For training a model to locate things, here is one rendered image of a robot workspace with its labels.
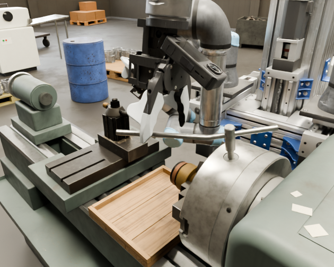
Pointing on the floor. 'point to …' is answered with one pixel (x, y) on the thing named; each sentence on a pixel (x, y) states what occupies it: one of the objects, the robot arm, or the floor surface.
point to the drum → (86, 69)
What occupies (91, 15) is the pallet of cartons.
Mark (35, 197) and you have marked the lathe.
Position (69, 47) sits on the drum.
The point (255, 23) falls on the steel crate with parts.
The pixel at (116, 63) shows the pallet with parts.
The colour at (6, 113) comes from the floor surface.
